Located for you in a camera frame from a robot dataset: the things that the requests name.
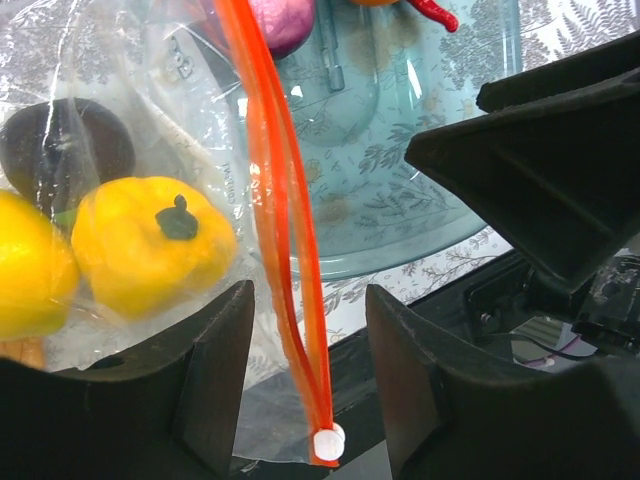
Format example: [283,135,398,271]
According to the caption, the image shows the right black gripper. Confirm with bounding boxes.
[405,33,639,370]

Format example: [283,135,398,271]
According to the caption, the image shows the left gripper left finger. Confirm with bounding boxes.
[1,281,254,479]

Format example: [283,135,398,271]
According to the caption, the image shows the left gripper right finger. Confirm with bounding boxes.
[366,285,639,479]

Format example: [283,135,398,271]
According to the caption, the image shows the orange ginger root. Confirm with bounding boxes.
[0,338,46,370]

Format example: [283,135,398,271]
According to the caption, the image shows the yellow bell pepper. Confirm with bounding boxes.
[71,176,238,321]

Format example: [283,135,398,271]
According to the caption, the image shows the yellow lemon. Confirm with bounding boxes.
[1,190,80,341]

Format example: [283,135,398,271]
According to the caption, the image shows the red chili pepper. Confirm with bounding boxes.
[409,0,459,33]

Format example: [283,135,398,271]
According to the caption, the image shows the clear zip top bag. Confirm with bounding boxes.
[1,1,346,479]

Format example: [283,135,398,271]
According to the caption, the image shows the dark purple fruit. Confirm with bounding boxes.
[1,97,136,217]

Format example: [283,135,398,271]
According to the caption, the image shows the purple onion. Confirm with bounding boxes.
[249,0,315,60]

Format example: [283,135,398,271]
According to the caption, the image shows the floral table mat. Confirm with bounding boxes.
[0,0,640,381]

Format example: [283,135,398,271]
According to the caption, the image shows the teal glass tray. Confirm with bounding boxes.
[277,0,522,281]

